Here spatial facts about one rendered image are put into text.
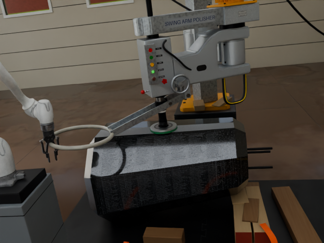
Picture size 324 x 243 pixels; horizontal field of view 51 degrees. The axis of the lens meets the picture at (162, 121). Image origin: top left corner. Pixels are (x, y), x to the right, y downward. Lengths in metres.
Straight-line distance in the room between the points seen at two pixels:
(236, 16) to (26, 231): 2.02
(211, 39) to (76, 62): 6.98
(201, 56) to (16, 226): 1.68
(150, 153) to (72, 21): 6.95
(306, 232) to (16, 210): 1.98
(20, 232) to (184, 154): 1.21
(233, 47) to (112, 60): 6.52
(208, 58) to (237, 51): 0.26
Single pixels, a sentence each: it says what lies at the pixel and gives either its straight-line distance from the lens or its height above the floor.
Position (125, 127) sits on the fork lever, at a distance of 2.54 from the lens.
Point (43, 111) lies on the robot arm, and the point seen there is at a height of 1.19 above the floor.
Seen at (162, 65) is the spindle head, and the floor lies 1.35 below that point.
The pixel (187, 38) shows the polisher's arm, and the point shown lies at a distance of 3.30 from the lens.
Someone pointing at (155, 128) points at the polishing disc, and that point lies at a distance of 2.65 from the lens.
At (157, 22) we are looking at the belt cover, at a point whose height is 1.65.
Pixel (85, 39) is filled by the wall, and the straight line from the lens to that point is 9.14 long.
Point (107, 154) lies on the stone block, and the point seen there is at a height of 0.71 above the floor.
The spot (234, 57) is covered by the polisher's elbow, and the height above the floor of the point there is 1.31.
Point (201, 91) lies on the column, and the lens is 3.38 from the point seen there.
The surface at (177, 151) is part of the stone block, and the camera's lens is 2.56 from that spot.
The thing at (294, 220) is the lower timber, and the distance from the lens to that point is 2.88.
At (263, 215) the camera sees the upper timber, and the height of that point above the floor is 0.21.
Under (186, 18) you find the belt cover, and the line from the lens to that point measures 2.52.
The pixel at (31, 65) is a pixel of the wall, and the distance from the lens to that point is 9.85.
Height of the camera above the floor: 1.77
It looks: 19 degrees down
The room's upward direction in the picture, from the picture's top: 7 degrees counter-clockwise
